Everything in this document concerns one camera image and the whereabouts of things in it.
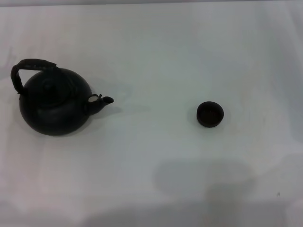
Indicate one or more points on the small dark brown teacup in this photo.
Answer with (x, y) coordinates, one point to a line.
(210, 114)

